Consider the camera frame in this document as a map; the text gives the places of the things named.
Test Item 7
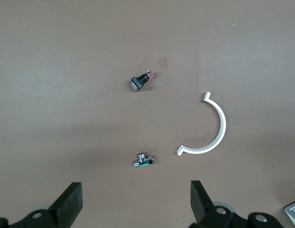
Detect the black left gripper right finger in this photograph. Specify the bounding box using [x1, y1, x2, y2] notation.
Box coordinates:
[190, 180, 285, 228]

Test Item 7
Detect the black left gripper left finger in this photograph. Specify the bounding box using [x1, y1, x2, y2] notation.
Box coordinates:
[0, 181, 83, 228]

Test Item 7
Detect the white drawer cabinet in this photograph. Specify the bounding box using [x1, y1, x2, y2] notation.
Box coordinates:
[284, 199, 295, 228]

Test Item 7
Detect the black square push button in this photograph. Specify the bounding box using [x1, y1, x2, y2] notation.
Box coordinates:
[129, 70, 155, 92]

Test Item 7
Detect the chrome metal tee fitting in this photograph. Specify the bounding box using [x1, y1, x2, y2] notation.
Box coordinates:
[132, 152, 156, 168]

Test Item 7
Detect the white semicircular plastic bracket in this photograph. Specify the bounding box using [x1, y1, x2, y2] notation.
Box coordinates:
[176, 91, 226, 156]

